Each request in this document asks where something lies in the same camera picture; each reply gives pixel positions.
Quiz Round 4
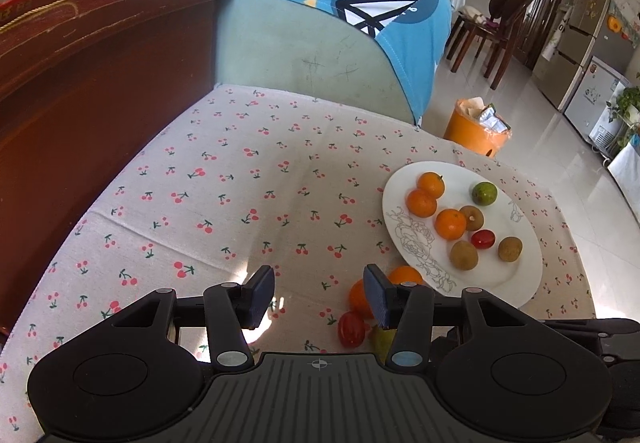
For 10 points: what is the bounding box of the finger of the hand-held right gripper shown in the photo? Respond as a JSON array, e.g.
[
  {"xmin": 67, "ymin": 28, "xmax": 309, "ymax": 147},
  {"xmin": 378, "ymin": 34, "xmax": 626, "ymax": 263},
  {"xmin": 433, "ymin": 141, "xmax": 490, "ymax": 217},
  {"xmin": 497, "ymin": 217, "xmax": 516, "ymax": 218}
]
[{"xmin": 540, "ymin": 317, "xmax": 640, "ymax": 360}]

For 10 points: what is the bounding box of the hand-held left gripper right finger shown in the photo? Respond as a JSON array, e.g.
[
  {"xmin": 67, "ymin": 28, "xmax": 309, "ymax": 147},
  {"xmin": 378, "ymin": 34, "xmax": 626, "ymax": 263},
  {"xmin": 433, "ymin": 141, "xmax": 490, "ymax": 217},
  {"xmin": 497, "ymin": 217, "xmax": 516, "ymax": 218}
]
[{"xmin": 362, "ymin": 264, "xmax": 545, "ymax": 370}]

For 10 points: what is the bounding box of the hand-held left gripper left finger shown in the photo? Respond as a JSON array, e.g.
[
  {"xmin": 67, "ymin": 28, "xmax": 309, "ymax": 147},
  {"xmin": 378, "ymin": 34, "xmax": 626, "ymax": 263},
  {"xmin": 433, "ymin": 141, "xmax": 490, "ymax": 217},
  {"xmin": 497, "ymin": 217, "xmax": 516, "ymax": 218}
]
[{"xmin": 102, "ymin": 264, "xmax": 277, "ymax": 372}]

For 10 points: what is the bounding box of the orange tangerine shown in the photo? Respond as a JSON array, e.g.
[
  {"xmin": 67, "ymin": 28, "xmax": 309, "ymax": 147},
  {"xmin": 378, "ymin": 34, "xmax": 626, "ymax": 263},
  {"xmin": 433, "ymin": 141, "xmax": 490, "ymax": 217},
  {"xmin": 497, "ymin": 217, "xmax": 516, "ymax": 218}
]
[
  {"xmin": 435, "ymin": 208, "xmax": 467, "ymax": 241},
  {"xmin": 348, "ymin": 279, "xmax": 373, "ymax": 320},
  {"xmin": 406, "ymin": 188, "xmax": 438, "ymax": 218},
  {"xmin": 417, "ymin": 172, "xmax": 446, "ymax": 199},
  {"xmin": 388, "ymin": 265, "xmax": 425, "ymax": 286}
]

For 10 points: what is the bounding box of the green and red mango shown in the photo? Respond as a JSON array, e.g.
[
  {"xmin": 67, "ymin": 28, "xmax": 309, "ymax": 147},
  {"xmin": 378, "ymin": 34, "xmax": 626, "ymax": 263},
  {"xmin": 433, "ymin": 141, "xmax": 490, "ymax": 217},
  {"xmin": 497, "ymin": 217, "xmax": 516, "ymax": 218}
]
[{"xmin": 369, "ymin": 325, "xmax": 398, "ymax": 365}]

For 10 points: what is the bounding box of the brown kiwi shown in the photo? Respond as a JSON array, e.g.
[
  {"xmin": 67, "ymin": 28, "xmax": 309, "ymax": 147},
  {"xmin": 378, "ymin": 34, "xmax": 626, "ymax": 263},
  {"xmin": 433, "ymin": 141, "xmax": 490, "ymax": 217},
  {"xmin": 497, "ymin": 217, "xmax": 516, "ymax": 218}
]
[
  {"xmin": 459, "ymin": 206, "xmax": 485, "ymax": 231},
  {"xmin": 497, "ymin": 236, "xmax": 523, "ymax": 262},
  {"xmin": 450, "ymin": 240, "xmax": 478, "ymax": 270}
]

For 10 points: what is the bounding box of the white plate with line drawing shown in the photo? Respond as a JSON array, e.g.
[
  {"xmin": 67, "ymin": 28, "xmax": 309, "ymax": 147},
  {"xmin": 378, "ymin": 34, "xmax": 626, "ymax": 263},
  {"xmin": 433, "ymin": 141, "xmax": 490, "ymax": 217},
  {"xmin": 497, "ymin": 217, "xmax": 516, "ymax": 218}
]
[{"xmin": 382, "ymin": 162, "xmax": 544, "ymax": 310}]

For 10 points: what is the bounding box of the green citrus fruit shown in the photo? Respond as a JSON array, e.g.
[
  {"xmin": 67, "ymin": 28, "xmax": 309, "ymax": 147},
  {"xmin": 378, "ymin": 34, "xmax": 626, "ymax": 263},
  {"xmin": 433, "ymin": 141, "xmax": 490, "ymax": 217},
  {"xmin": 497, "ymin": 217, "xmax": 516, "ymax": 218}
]
[{"xmin": 472, "ymin": 182, "xmax": 498, "ymax": 206}]

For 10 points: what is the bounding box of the cherry print tablecloth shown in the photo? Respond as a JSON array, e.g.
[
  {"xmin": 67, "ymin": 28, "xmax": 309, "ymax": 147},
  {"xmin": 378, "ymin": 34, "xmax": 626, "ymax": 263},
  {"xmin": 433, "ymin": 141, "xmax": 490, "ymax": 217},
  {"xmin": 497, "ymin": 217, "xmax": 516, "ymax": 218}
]
[{"xmin": 0, "ymin": 83, "xmax": 598, "ymax": 443}]

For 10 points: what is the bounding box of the orange waste bin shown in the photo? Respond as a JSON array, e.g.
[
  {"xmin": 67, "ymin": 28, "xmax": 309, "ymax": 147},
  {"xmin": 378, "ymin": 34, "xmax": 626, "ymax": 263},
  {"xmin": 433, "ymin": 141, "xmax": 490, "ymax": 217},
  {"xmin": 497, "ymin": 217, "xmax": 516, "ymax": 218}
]
[{"xmin": 443, "ymin": 96, "xmax": 513, "ymax": 159}]

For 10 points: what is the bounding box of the silver foil packet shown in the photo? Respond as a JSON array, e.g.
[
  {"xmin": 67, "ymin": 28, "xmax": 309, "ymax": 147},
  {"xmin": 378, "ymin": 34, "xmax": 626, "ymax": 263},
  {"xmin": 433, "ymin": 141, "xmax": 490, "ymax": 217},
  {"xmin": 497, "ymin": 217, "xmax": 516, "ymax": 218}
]
[{"xmin": 475, "ymin": 104, "xmax": 512, "ymax": 134}]

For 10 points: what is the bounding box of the white paper in bin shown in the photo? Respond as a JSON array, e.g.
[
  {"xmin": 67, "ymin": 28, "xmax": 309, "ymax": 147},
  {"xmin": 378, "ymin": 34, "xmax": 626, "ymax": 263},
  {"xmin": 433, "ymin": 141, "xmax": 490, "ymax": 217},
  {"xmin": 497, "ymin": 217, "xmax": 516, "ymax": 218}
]
[{"xmin": 456, "ymin": 96, "xmax": 488, "ymax": 118}]

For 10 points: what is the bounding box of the green potted plant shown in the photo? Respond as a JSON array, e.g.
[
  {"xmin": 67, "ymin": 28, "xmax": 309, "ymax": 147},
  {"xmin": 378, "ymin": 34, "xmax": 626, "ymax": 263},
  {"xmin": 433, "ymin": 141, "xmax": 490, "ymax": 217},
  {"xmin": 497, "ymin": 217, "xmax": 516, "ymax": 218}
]
[{"xmin": 606, "ymin": 86, "xmax": 640, "ymax": 148}]

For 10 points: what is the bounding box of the white chest freezer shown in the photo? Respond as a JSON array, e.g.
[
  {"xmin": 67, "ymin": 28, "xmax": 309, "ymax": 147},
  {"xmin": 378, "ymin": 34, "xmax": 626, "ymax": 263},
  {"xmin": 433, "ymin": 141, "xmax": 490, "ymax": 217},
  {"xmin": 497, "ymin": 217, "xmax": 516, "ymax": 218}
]
[{"xmin": 565, "ymin": 56, "xmax": 632, "ymax": 145}]

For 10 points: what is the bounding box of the dark wooden cabinet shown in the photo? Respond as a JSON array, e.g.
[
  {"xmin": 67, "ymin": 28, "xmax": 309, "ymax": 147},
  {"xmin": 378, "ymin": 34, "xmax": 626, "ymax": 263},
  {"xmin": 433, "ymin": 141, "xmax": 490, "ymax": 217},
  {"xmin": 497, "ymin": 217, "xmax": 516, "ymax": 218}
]
[{"xmin": 0, "ymin": 0, "xmax": 237, "ymax": 335}]

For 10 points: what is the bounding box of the dark wooden chair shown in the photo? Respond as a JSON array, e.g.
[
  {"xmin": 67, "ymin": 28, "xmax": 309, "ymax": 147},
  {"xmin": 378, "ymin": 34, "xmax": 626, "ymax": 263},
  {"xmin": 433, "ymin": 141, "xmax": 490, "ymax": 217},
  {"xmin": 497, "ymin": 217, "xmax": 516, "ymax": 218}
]
[{"xmin": 446, "ymin": 0, "xmax": 534, "ymax": 90}]

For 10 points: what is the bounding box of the silver refrigerator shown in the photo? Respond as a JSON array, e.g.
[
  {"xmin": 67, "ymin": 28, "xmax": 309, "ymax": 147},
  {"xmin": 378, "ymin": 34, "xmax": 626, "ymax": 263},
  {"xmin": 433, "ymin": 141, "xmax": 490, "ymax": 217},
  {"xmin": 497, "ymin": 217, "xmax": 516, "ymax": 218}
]
[{"xmin": 532, "ymin": 0, "xmax": 621, "ymax": 112}]

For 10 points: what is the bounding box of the brown wooden door frame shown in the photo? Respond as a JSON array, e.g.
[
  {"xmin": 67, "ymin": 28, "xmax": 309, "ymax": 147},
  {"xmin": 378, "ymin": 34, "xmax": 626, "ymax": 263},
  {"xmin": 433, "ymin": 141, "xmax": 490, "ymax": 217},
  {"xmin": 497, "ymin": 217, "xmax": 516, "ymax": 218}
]
[{"xmin": 510, "ymin": 0, "xmax": 572, "ymax": 70}]

